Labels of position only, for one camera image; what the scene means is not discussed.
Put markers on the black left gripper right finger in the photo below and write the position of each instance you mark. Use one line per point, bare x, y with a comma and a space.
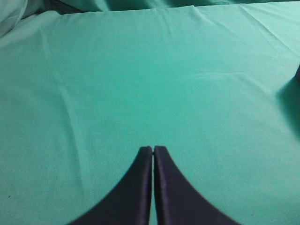
177, 201

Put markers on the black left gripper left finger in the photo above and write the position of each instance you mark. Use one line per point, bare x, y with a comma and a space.
129, 202

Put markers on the green table cloth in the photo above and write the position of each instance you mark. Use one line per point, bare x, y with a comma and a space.
81, 93

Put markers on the dark object at right edge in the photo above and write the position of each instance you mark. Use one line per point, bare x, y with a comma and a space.
297, 74

